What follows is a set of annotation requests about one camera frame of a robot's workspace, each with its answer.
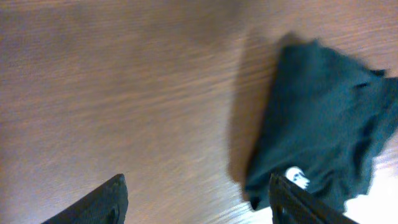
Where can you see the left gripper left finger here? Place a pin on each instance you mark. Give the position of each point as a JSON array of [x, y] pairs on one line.
[[107, 204]]

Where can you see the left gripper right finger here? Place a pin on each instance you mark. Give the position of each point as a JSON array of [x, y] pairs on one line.
[[291, 204]]

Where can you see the dark green t-shirt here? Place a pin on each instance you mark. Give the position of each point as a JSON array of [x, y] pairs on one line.
[[328, 116]]

